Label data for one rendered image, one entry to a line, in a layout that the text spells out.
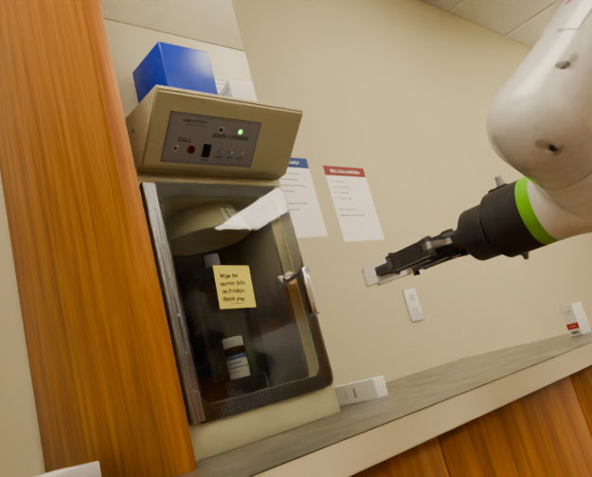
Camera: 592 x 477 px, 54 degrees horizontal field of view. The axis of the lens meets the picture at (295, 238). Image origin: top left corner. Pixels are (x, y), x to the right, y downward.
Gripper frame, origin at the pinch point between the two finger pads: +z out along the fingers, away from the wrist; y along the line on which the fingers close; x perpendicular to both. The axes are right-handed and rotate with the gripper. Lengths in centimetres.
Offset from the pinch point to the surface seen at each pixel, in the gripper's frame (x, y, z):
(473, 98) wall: -100, -190, 67
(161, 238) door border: -14.0, 25.8, 21.9
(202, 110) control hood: -33.6, 18.6, 13.2
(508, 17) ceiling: -154, -241, 56
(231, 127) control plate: -32.0, 11.9, 14.8
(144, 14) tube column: -59, 19, 23
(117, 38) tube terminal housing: -52, 26, 23
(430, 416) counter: 22.0, 8.1, -6.8
